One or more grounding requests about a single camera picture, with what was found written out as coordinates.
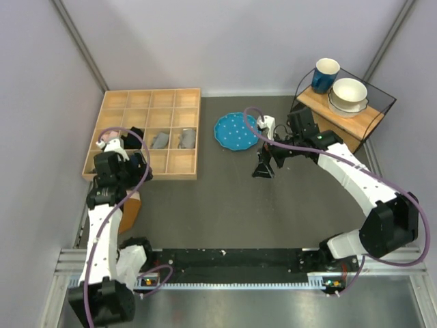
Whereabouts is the wooden compartment organizer box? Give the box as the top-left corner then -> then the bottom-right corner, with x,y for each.
82,88 -> 201,181

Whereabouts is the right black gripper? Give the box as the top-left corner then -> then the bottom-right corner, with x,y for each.
252,128 -> 303,179

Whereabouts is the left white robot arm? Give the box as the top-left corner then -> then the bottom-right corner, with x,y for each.
68,151 -> 155,327

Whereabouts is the blue dotted plate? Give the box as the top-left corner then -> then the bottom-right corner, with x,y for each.
214,112 -> 259,151

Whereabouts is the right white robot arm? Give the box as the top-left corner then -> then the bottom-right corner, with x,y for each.
250,108 -> 421,271

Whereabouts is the purple cable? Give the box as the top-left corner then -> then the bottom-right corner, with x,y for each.
244,106 -> 432,297
83,126 -> 174,328

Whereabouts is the white bowl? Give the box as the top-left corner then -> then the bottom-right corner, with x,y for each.
331,78 -> 368,105

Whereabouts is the orange brown cloth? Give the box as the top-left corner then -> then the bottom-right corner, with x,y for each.
118,191 -> 141,234

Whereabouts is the black wire wooden shelf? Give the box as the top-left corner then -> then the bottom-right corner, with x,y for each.
291,68 -> 397,154

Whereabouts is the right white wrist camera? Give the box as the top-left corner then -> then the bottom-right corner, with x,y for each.
257,115 -> 276,140

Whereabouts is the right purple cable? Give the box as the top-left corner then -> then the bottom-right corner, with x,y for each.
244,106 -> 432,297

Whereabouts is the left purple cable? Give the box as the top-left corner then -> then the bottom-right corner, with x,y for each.
83,126 -> 174,328

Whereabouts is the light grey rolled underwear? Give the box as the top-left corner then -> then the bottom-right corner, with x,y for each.
178,128 -> 197,149

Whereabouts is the black rolled underwear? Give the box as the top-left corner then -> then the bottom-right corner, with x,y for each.
120,126 -> 144,150

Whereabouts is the blue mug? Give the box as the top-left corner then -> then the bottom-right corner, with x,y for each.
311,58 -> 341,94

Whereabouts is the pink rolled underwear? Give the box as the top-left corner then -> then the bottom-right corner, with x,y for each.
100,131 -> 119,143

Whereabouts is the white scalloped dish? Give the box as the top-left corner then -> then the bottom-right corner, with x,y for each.
328,92 -> 369,118

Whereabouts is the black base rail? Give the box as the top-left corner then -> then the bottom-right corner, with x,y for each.
152,248 -> 358,284

